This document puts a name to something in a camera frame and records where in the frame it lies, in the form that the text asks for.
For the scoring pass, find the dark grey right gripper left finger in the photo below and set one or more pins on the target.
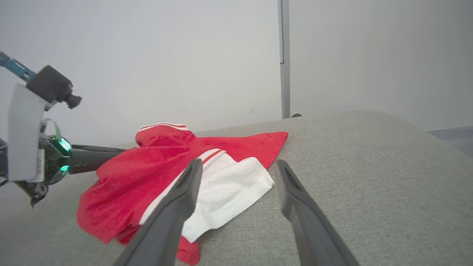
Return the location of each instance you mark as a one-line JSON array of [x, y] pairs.
[[166, 225]]

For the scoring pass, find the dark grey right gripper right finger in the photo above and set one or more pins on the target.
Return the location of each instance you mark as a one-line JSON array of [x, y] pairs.
[[310, 229]]

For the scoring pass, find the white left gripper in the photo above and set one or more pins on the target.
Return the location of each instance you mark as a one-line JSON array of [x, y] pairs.
[[24, 140]]

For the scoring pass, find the red and white jersey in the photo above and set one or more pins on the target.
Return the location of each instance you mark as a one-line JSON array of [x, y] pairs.
[[129, 184]]

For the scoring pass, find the grey fabric sofa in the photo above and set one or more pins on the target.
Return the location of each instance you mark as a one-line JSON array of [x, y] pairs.
[[369, 184]]

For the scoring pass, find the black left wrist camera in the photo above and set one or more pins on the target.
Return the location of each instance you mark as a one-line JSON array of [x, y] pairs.
[[50, 85]]

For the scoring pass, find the grey wall panel strip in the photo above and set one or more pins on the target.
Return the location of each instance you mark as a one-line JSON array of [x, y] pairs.
[[285, 74]]

